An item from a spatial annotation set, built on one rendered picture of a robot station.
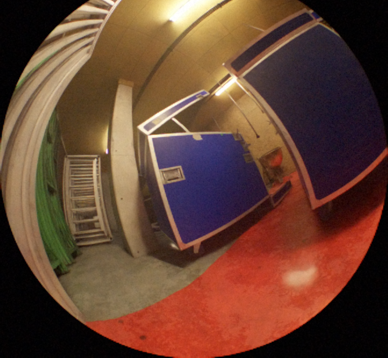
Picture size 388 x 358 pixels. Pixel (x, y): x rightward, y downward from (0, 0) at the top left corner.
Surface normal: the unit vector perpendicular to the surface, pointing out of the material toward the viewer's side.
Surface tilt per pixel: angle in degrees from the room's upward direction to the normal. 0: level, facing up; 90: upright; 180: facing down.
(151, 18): 180
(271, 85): 90
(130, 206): 90
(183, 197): 90
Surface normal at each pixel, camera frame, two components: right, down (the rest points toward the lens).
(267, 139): -0.69, 0.00
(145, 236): 0.65, -0.44
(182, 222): 0.37, -0.42
